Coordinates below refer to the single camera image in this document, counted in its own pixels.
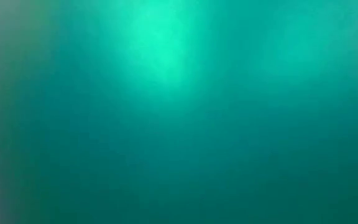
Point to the teal plastic tray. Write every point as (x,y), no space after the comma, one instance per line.
(197,124)

